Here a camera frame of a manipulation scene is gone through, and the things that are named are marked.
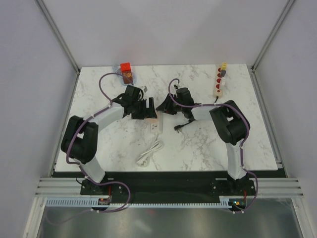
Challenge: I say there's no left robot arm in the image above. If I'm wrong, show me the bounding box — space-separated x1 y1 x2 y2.
61 85 158 195

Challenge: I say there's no white coiled strip cable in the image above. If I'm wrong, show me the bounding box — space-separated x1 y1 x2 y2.
136 133 165 167

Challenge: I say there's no right aluminium frame post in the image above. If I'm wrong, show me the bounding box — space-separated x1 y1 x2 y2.
250 0 297 72

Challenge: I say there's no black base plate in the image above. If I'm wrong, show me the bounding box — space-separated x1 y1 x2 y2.
53 169 285 202

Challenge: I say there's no left aluminium frame post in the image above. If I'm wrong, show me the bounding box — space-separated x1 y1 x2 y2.
34 0 81 74

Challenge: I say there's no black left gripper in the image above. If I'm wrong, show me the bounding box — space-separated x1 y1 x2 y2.
132 98 157 120

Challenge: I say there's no yellow plug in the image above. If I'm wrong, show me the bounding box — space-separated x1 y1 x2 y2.
220 62 227 70

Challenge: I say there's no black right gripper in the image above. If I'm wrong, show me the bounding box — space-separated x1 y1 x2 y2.
158 94 185 116

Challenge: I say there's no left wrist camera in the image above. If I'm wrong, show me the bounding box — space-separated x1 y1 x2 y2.
139 86 148 94

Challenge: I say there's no aluminium frame post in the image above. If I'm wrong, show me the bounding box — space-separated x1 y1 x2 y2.
34 0 81 74
250 0 297 72

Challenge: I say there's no pink adapter plug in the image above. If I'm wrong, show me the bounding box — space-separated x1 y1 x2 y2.
145 118 159 124

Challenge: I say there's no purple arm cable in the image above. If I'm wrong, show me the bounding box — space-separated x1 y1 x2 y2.
168 79 259 215
46 72 132 224

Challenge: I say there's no dark red carp adapter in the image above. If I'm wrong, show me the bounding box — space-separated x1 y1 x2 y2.
122 70 133 85

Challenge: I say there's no red socket cube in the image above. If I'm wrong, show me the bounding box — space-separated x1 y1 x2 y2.
120 62 131 71

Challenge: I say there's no black plug with cable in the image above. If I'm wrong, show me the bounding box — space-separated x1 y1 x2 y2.
174 120 195 133

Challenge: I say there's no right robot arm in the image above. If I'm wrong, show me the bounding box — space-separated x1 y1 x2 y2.
156 87 251 195

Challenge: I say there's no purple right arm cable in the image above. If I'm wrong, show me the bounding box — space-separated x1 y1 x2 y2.
168 79 259 215

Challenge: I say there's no grey plug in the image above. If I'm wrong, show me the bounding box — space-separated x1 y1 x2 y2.
220 70 226 77

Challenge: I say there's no white slotted cable duct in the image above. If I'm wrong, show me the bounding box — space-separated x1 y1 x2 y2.
46 195 235 208

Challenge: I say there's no beige red power strip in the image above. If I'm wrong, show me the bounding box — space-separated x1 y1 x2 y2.
213 65 226 99

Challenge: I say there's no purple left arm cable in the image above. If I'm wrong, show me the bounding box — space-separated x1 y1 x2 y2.
46 72 132 224

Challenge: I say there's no white power strip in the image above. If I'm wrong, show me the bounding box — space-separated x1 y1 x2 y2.
150 112 163 134

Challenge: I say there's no aluminium front rail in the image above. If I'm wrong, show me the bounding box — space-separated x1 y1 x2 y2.
35 178 304 198

